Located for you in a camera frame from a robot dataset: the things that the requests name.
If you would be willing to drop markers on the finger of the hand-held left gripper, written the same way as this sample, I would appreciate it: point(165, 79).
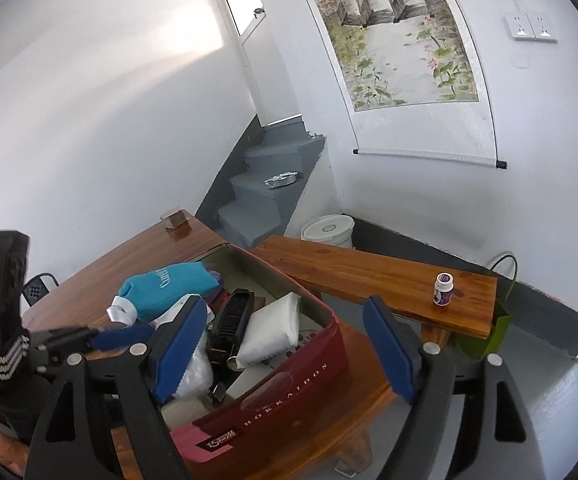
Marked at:
point(119, 336)

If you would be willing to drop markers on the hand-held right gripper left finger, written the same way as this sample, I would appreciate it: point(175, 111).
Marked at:
point(179, 355)

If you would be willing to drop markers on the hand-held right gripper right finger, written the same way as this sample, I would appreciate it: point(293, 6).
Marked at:
point(389, 355)

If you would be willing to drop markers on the plastic-wrapped cotton ball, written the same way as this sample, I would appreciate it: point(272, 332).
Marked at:
point(196, 372)

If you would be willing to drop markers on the teal cloth pouch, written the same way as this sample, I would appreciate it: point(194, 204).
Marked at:
point(169, 285)

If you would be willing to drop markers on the white remote control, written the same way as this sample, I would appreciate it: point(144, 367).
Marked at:
point(309, 342)

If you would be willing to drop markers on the red tin box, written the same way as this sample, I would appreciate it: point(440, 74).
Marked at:
point(289, 385)

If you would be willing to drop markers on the wooden desktop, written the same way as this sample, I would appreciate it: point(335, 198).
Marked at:
point(119, 255)

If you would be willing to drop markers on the black metal chair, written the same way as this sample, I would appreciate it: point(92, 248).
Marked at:
point(36, 290)

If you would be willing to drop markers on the black ribbed brush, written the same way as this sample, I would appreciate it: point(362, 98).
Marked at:
point(231, 317)

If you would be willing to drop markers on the small white purple bottle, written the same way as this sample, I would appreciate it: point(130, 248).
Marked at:
point(443, 291)

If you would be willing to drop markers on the wooden bench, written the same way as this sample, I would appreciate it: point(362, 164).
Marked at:
point(369, 270)

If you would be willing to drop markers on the green paper bag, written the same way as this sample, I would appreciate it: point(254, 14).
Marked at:
point(489, 340)

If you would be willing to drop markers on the small wooden box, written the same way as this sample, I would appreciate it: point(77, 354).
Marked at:
point(175, 218)

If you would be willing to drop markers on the white plastic bucket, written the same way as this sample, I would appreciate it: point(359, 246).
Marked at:
point(326, 232)

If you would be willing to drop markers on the grey staircase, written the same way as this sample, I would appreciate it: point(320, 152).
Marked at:
point(264, 185)

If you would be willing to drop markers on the foil tray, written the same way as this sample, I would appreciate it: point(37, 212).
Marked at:
point(281, 180)

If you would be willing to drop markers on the hanging scroll painting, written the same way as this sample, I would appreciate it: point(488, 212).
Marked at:
point(394, 60)

